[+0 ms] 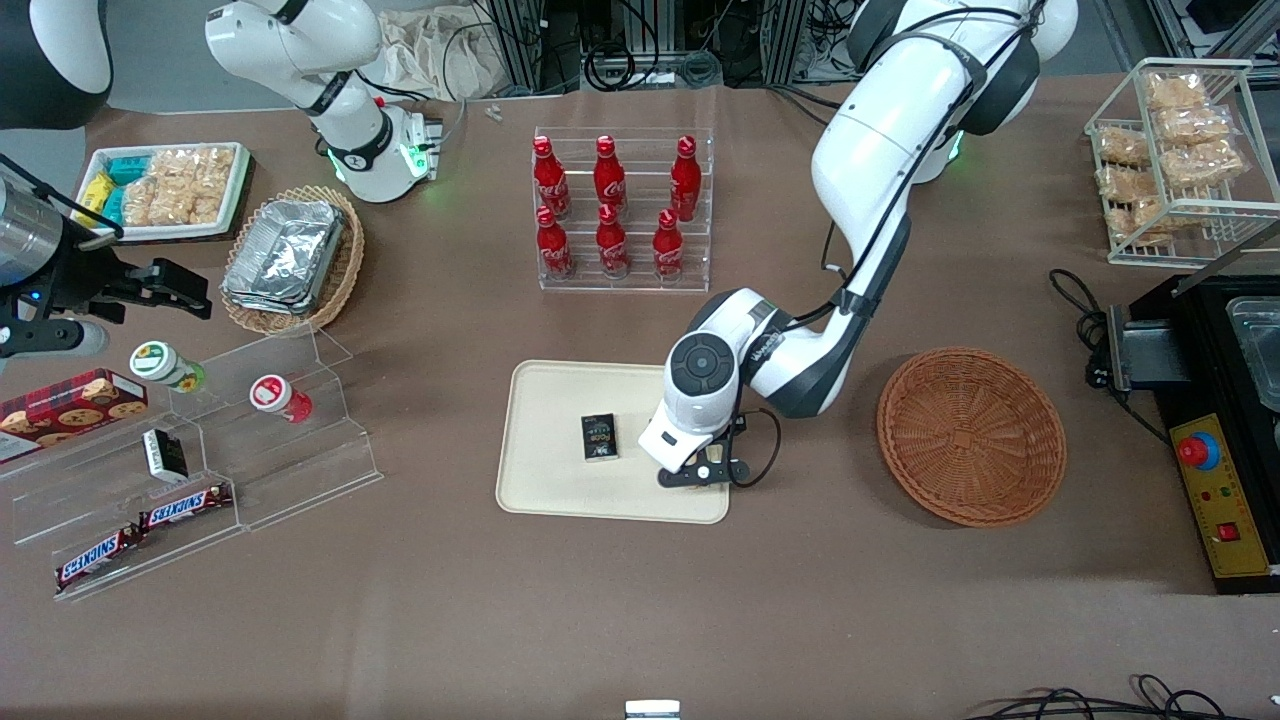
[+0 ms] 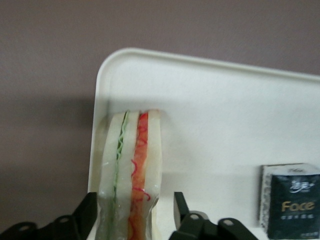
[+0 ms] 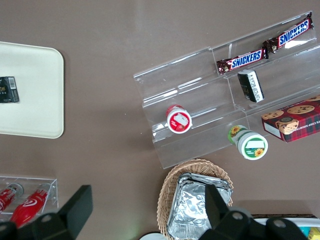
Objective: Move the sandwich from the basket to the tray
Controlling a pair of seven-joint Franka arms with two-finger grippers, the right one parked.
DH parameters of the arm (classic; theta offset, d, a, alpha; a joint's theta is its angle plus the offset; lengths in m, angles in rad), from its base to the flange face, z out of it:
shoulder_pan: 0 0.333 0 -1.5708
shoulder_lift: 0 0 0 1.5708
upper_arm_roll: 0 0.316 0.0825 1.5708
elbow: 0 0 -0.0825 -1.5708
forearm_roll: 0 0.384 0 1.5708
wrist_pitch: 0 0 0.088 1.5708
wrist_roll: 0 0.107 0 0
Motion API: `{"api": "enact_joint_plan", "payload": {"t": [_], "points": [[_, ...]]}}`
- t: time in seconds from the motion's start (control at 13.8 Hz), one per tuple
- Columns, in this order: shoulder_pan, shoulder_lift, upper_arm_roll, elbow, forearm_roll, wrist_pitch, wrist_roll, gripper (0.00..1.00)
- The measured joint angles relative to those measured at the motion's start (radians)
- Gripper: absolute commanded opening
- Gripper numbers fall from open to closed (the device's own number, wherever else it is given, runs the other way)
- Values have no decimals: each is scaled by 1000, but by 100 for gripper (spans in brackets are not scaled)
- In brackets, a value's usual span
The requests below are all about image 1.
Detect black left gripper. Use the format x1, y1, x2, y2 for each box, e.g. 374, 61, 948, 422
657, 414, 754, 491

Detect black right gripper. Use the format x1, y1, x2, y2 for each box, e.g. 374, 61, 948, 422
0, 238, 214, 346

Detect white rectangular snack tray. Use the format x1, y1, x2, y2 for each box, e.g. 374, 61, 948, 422
80, 142, 254, 244

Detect cream plastic tray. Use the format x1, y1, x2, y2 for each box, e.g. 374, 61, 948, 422
496, 360, 733, 525

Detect oval wicker basket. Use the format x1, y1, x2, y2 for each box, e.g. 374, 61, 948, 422
220, 185, 366, 337

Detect round brown wicker basket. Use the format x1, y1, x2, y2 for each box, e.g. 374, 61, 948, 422
876, 346, 1068, 528

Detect green lid jar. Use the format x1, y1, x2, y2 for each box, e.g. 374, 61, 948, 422
129, 340, 208, 394

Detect clear rice cracker bag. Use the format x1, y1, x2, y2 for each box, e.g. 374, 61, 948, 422
122, 178, 225, 227
148, 147, 237, 193

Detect small black snack box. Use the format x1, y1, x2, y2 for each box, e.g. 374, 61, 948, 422
581, 413, 621, 463

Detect yellow snack packet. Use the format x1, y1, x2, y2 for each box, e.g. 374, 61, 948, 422
75, 171, 117, 217

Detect stacked aluminium foil trays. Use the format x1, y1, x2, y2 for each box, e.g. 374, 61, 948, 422
221, 198, 348, 317

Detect red lid jar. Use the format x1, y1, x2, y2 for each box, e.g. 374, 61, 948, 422
249, 374, 315, 425

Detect red cookie box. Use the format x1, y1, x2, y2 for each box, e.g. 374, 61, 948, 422
0, 369, 150, 464

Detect small black white box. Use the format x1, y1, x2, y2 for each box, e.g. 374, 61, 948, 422
141, 428, 190, 485

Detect clear acrylic bottle rack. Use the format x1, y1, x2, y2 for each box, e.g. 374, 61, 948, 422
532, 126, 717, 295

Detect Snickers chocolate bar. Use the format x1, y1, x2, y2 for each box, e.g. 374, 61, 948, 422
137, 482, 235, 532
54, 524, 145, 592

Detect clear acrylic step shelf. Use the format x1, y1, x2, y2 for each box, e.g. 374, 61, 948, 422
0, 325, 385, 603

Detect red cola bottle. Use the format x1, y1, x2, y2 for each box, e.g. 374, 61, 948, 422
595, 204, 632, 280
669, 136, 703, 224
652, 208, 687, 283
532, 136, 572, 222
593, 135, 629, 222
535, 206, 577, 281

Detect beige cloth bag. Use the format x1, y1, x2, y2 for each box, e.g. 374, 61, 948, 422
375, 8, 503, 101

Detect fried snack bag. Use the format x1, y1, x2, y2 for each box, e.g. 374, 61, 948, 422
1098, 164, 1163, 205
1113, 196, 1201, 245
1158, 138, 1247, 189
1154, 104, 1233, 147
1144, 73, 1209, 113
1094, 127, 1152, 168

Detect black control box yellow panel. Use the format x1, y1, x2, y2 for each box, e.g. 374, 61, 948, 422
1128, 222, 1280, 596

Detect clear plastic container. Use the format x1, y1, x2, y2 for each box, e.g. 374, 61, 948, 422
1224, 295, 1280, 413

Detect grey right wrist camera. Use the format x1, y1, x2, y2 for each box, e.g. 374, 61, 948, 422
0, 318, 109, 362

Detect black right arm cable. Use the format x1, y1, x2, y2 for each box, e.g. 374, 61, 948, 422
0, 153, 127, 242

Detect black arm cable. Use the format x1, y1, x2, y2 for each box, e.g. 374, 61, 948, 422
0, 153, 127, 242
730, 3, 1049, 491

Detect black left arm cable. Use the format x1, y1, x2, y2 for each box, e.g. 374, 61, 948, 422
730, 3, 1049, 491

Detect black power cable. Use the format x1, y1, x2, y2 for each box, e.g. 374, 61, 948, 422
1048, 267, 1173, 447

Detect aluminium frame rack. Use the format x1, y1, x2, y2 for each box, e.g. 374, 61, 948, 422
478, 0, 586, 98

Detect black metal bracket box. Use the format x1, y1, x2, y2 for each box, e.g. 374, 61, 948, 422
1086, 300, 1193, 393

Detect black floor cables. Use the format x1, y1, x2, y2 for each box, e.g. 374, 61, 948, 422
965, 674, 1246, 720

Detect white wire basket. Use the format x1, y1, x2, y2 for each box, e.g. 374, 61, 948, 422
1084, 57, 1280, 268

